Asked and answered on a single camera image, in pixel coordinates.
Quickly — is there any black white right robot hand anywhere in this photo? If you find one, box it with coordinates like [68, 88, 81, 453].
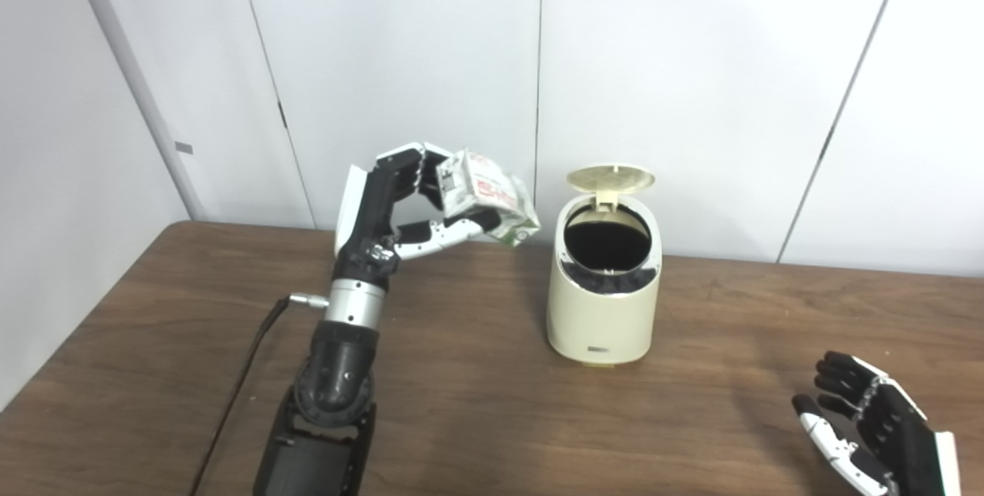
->
[792, 351, 962, 496]

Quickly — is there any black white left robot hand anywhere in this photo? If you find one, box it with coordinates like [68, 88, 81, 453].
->
[334, 142, 500, 281]

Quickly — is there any white green milk carton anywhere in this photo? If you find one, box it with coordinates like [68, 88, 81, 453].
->
[435, 148, 541, 248]

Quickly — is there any cream round bin lid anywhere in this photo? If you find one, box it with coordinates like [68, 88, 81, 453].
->
[567, 164, 657, 212]

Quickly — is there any black bin liner bag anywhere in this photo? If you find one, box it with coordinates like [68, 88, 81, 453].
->
[560, 208, 660, 295]

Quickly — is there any cream-colored bin body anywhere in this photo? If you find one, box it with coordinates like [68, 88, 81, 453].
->
[546, 192, 663, 367]

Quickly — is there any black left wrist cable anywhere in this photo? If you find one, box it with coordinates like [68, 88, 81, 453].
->
[188, 293, 330, 496]

